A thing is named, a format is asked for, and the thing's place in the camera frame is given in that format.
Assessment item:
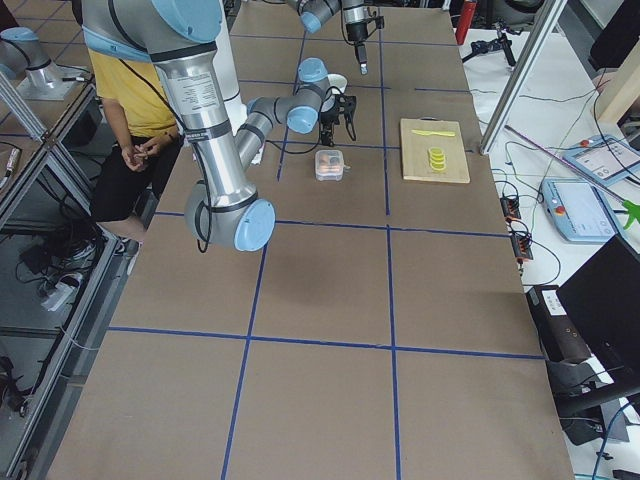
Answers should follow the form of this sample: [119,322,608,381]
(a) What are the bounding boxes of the white ceramic bowl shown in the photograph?
[327,73,348,94]

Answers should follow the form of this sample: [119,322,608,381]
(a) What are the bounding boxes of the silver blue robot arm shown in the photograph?
[285,0,385,75]
[73,1,340,251]

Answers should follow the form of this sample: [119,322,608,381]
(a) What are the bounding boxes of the blue teach pendant near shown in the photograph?
[541,178,620,244]

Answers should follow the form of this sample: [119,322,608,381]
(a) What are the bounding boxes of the reacher grabber stick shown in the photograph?
[503,124,640,232]

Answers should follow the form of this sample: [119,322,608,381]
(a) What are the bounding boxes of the person in yellow shirt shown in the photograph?
[89,50,182,244]

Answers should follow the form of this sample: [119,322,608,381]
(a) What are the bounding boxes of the aluminium frame post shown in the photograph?
[479,0,567,155]

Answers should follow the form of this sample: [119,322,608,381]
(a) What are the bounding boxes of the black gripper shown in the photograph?
[344,14,385,75]
[320,93,357,147]

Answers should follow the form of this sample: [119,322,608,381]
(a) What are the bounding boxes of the blue teach pendant far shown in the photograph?
[562,134,639,186]

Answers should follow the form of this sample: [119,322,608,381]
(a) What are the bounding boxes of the bamboo cutting board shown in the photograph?
[400,118,470,184]

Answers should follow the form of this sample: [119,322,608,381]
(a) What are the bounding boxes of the blue teach pendant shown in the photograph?
[541,178,620,244]
[562,134,639,186]

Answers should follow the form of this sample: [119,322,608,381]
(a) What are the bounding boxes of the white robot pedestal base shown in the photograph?
[214,24,266,166]

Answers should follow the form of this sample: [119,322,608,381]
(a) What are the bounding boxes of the clear plastic egg box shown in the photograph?
[314,149,350,181]

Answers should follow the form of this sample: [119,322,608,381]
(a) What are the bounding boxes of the red cylinder bottle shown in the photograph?
[455,0,477,45]

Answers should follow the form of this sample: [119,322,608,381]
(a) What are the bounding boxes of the yellow plastic knife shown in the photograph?
[411,129,456,138]

